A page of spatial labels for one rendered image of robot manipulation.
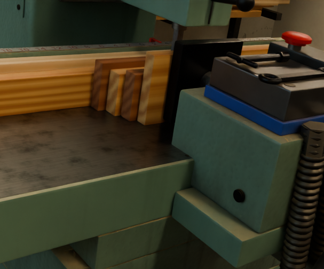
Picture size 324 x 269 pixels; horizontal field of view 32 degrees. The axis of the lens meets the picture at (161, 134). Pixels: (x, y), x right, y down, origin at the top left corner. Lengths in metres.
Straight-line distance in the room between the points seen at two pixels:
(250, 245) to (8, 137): 0.25
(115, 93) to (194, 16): 0.12
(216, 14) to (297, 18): 4.02
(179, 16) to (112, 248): 0.27
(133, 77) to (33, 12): 0.24
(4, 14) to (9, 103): 0.30
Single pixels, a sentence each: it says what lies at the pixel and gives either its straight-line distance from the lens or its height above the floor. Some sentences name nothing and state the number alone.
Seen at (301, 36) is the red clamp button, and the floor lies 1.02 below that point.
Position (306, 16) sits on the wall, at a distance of 4.63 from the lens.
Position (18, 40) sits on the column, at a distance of 0.83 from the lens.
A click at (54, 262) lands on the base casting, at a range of 0.57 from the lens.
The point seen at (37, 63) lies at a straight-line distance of 0.62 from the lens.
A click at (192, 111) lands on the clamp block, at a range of 0.54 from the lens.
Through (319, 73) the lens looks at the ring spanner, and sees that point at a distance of 0.53.
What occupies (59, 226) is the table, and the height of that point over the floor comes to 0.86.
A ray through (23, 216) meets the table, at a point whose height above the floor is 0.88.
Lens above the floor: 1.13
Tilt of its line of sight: 23 degrees down
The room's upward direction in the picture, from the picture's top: 9 degrees clockwise
